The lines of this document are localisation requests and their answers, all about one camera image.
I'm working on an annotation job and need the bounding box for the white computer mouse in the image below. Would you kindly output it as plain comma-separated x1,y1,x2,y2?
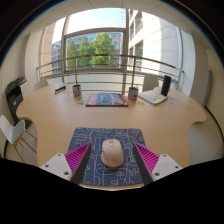
100,138,125,168

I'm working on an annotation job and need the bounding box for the open booklet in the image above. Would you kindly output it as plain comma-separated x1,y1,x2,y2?
137,89,169,107

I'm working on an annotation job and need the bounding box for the red and blue magazine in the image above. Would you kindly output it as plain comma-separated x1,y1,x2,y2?
85,92,129,108

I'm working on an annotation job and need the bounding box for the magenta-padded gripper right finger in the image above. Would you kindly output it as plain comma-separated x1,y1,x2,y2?
133,142,184,186

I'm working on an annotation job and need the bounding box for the blue patterned mouse pad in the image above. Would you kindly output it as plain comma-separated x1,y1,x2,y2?
66,126,148,187

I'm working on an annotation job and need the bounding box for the printed mug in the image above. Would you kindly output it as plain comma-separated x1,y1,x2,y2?
72,83,83,99

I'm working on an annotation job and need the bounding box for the metal balcony railing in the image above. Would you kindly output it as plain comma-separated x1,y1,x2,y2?
35,53,185,91

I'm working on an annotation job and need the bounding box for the white chair with wooden legs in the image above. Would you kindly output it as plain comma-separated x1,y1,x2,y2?
0,114,38,164

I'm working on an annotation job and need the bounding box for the dark stapler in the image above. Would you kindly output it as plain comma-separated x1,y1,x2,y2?
54,85,67,95

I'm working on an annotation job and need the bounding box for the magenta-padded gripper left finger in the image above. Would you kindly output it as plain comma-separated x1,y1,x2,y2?
39,142,93,185

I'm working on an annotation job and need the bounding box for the black speaker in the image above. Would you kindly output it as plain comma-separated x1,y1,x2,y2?
160,75,172,97

